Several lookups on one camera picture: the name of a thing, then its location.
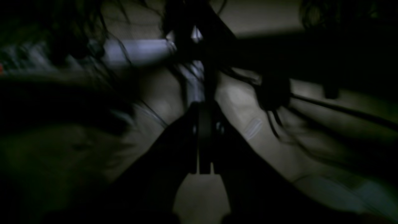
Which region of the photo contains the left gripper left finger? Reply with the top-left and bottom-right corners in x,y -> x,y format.
44,102 -> 199,224

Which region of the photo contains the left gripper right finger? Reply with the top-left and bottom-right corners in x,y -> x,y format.
213,103 -> 361,224

